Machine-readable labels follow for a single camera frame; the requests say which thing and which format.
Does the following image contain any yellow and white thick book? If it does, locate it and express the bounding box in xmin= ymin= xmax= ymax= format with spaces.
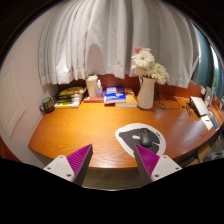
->
xmin=54 ymin=100 xmax=82 ymax=109

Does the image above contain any orange-covered book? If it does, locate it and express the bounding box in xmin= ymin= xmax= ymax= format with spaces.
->
xmin=114 ymin=88 xmax=138 ymax=108

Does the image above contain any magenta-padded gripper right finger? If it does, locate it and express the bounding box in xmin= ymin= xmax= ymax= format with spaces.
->
xmin=133 ymin=143 xmax=183 ymax=186

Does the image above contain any black cable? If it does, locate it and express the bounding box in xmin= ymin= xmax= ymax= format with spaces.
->
xmin=153 ymin=91 xmax=183 ymax=111

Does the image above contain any white flower bouquet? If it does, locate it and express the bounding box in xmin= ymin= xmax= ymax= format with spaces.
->
xmin=130 ymin=46 xmax=170 ymax=86

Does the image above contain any white paper sheet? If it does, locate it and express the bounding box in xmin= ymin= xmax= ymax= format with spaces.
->
xmin=200 ymin=114 xmax=214 ymax=131

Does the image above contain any red book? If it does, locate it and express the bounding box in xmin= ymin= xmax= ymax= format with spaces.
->
xmin=83 ymin=95 xmax=105 ymax=103

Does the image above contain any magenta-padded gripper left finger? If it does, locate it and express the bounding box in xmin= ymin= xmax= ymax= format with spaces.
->
xmin=44 ymin=143 xmax=95 ymax=187

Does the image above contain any cream lidded container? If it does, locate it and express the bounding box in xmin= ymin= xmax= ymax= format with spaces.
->
xmin=85 ymin=74 xmax=99 ymax=98

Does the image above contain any white and grey mouse pad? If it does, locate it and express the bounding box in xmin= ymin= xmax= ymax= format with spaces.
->
xmin=114 ymin=122 xmax=167 ymax=158

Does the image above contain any black book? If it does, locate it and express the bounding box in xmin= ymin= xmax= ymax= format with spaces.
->
xmin=54 ymin=97 xmax=83 ymax=104
xmin=54 ymin=93 xmax=84 ymax=101

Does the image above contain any dark mug with green inside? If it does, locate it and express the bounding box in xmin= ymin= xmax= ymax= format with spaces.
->
xmin=39 ymin=96 xmax=56 ymax=115

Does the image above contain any yellow-covered book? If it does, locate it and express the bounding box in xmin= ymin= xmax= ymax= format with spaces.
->
xmin=59 ymin=86 xmax=86 ymax=97

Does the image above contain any black computer mouse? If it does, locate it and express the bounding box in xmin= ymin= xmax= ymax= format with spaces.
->
xmin=138 ymin=128 xmax=154 ymax=148

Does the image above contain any white laptop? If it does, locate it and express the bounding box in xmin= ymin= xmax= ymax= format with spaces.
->
xmin=189 ymin=95 xmax=209 ymax=117

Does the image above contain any white pleated curtain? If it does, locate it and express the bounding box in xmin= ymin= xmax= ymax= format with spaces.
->
xmin=38 ymin=0 xmax=201 ymax=89

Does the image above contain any white ceramic vase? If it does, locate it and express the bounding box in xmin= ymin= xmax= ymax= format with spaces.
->
xmin=136 ymin=75 xmax=158 ymax=110

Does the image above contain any clear spray bottle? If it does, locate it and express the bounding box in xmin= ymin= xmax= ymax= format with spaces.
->
xmin=95 ymin=79 xmax=104 ymax=99

